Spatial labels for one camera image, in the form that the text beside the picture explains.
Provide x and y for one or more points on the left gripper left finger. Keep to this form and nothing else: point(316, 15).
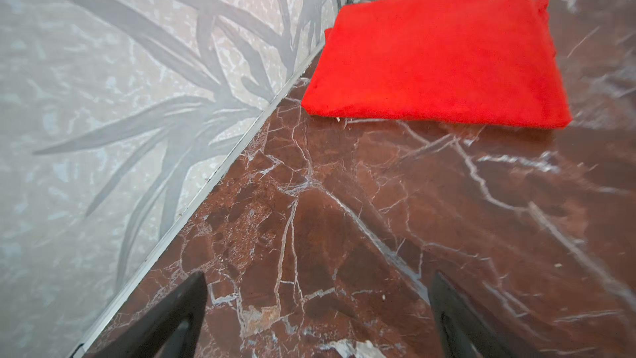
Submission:
point(170, 329)

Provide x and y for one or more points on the red t shirt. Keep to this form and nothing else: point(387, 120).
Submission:
point(487, 62)

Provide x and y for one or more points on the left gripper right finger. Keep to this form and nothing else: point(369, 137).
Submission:
point(466, 329)

